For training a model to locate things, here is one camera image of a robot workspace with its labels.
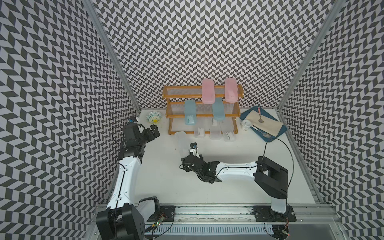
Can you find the aluminium corner post right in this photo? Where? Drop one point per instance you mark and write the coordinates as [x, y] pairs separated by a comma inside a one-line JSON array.
[[323, 31]]

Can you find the teal pencil case plain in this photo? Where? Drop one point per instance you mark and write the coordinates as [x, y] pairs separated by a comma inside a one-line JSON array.
[[218, 110]]

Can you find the small pink-handled spoon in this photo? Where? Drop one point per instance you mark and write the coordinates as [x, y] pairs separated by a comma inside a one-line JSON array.
[[260, 115]]

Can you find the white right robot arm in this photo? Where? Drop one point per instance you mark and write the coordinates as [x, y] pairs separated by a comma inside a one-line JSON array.
[[271, 177]]

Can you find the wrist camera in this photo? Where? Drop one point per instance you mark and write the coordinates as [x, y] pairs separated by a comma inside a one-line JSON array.
[[132, 120], [194, 149]]

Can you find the aluminium corner post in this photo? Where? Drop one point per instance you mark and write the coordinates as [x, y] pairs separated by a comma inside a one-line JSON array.
[[323, 31], [94, 18]]

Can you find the aluminium corner post left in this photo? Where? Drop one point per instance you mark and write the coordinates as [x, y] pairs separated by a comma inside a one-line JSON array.
[[94, 18]]

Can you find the pink pencil case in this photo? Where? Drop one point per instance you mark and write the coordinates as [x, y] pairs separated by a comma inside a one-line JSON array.
[[231, 90], [208, 91]]

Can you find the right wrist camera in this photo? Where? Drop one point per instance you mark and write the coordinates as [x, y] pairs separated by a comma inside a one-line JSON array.
[[194, 149]]

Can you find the patterned ceramic bowl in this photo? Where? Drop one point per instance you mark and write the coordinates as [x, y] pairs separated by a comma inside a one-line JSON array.
[[154, 117]]

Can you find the beige cloth napkin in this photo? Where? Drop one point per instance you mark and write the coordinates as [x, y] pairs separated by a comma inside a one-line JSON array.
[[269, 126]]

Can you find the wooden three-tier shelf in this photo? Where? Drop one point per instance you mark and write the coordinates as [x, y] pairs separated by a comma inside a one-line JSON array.
[[176, 107]]

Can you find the clear pencil case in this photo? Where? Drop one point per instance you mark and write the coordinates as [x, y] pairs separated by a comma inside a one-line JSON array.
[[183, 145], [215, 130], [228, 130], [199, 128]]

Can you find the large white-handled spoon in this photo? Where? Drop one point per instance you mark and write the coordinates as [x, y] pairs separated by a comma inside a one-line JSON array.
[[265, 135]]

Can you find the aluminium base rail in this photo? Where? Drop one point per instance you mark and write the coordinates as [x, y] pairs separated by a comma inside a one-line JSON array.
[[236, 221]]

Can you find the teal plastic tray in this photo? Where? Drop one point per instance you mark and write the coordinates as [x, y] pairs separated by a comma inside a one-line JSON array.
[[266, 114]]

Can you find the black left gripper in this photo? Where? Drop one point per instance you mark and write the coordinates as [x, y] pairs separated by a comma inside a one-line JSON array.
[[154, 131]]

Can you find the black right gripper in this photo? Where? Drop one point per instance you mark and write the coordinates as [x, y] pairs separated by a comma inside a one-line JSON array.
[[184, 166]]

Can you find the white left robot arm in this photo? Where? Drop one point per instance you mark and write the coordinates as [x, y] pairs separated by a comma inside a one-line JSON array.
[[122, 219]]

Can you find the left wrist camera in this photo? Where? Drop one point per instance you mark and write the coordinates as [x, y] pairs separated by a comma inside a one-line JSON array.
[[132, 120]]

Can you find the teal pencil case with label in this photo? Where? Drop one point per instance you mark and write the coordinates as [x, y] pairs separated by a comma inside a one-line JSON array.
[[190, 112]]

